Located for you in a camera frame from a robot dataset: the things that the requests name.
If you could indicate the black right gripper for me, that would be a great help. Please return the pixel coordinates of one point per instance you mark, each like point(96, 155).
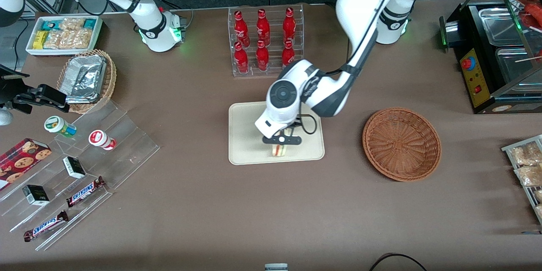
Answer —
point(9, 94)

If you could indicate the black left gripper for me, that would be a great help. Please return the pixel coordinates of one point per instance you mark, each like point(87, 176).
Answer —
point(297, 123)

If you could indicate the triangular white bread sandwich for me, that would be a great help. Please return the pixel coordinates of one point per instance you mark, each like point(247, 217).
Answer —
point(278, 150)

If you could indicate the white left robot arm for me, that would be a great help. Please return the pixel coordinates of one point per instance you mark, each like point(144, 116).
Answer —
point(360, 4)

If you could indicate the cream rectangular serving tray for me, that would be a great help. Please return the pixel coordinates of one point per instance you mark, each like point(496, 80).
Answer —
point(245, 135)

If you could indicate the small wicker basket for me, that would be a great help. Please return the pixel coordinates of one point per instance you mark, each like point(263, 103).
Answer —
point(111, 78)

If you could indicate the large round wicker basket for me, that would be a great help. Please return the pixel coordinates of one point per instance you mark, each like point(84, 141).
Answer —
point(402, 144)

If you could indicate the green lid yogurt cup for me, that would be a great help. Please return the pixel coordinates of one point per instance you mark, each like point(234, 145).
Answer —
point(57, 125)

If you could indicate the stacked aluminium foil containers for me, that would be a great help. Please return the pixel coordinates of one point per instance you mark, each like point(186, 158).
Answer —
point(82, 78)

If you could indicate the yellow snack packet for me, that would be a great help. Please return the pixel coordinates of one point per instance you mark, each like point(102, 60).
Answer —
point(40, 40)

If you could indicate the clear bag of crackers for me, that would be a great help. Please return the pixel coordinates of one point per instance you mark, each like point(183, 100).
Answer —
point(72, 23)
point(81, 39)
point(57, 39)

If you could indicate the red cookie box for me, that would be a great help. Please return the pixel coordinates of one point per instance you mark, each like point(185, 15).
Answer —
point(19, 161)

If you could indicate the clear acrylic bottle rack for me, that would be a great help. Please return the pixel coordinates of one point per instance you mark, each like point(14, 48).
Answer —
point(275, 65)

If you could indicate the red lid yogurt cup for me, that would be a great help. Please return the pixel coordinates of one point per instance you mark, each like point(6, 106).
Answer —
point(99, 138)

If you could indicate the red cola bottle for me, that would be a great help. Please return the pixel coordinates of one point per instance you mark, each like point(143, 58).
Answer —
point(262, 58)
point(288, 57)
point(263, 29)
point(289, 27)
point(241, 60)
point(241, 29)

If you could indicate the teal snack packet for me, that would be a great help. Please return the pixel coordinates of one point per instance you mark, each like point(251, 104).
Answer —
point(51, 24)
point(90, 23)

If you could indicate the small black white box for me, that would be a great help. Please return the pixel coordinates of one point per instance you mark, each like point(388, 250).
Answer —
point(36, 195)
point(74, 167)

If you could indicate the white rectangular snack bin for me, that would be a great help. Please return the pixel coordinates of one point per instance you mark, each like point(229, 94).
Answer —
point(98, 29)

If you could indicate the clear acrylic stepped display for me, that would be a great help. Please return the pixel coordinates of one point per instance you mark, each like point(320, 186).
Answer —
point(127, 144)

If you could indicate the snickers chocolate bar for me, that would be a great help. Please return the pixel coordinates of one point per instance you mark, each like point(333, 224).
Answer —
point(84, 192)
point(45, 226)

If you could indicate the small grey device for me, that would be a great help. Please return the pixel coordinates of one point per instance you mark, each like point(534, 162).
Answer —
point(276, 267)

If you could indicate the black hot food display case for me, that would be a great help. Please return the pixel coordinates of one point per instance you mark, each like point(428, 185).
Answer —
point(476, 89)

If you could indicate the clear bag of fried snacks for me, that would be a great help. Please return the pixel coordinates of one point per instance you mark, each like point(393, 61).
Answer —
point(527, 154)
point(539, 196)
point(530, 175)

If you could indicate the red sausages on skewers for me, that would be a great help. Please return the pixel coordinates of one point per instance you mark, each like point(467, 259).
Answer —
point(533, 12)

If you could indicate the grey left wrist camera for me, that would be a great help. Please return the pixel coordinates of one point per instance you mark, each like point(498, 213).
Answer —
point(292, 139)

